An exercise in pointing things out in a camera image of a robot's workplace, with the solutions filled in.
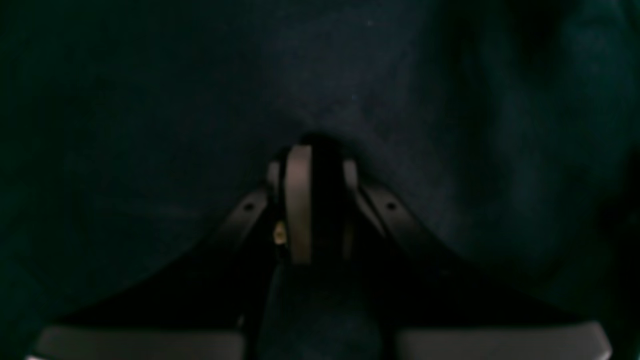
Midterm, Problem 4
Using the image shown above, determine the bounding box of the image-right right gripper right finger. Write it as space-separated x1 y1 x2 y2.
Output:
343 159 613 360

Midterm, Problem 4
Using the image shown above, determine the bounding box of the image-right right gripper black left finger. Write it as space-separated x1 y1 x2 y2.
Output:
29 145 314 360

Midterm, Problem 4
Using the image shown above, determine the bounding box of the black t-shirt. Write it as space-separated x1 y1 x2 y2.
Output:
1 0 639 360

